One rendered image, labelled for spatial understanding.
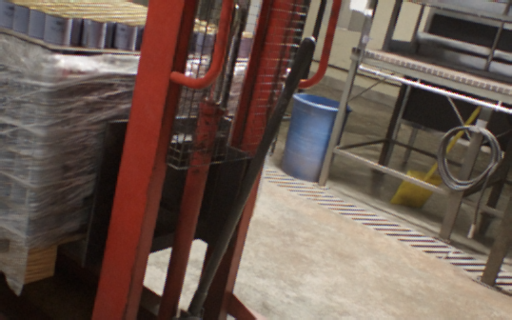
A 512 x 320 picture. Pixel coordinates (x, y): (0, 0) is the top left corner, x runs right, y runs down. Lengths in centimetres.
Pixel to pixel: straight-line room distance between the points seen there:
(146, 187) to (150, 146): 12
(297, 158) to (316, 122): 33
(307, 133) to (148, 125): 316
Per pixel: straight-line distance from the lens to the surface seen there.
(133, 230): 186
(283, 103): 180
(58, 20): 178
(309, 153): 487
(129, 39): 194
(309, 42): 176
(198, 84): 164
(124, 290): 194
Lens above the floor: 141
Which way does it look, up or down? 15 degrees down
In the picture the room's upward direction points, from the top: 13 degrees clockwise
